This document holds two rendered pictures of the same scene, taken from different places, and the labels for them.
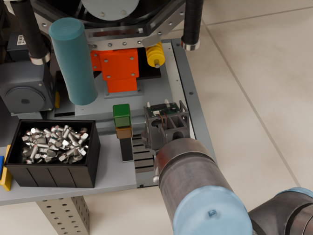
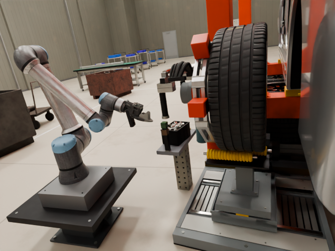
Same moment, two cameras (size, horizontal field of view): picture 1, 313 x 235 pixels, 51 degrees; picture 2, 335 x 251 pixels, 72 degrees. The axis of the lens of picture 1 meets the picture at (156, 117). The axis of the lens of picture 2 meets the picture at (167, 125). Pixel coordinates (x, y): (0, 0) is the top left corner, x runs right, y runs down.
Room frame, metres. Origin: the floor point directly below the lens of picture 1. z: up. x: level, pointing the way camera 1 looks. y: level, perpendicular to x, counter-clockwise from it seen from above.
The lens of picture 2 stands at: (1.29, -1.11, 1.14)
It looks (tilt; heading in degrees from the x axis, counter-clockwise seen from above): 19 degrees down; 123
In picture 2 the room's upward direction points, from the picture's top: 8 degrees counter-clockwise
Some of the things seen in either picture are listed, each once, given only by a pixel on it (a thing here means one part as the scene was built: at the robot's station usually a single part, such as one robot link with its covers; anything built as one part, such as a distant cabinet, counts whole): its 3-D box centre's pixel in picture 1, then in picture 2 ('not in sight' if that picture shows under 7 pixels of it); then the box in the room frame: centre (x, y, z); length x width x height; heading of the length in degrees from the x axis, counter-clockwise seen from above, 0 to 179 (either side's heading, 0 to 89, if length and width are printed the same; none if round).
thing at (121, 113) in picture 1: (122, 115); (164, 124); (0.48, 0.08, 0.64); 0.04 x 0.04 x 0.04; 8
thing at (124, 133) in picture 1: (123, 127); (165, 131); (0.48, 0.08, 0.59); 0.04 x 0.04 x 0.04; 8
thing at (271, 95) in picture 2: not in sight; (269, 93); (1.04, 0.72, 0.69); 0.52 x 0.17 x 0.35; 8
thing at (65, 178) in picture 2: not in sight; (72, 169); (0.00, -0.35, 0.45); 0.19 x 0.19 x 0.10
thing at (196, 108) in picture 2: not in sight; (198, 107); (0.86, -0.19, 0.85); 0.09 x 0.08 x 0.07; 98
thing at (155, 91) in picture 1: (120, 66); (245, 174); (0.98, 0.15, 0.32); 0.40 x 0.30 x 0.28; 98
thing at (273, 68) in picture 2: not in sight; (269, 62); (0.77, 2.63, 0.69); 0.52 x 0.17 x 0.35; 8
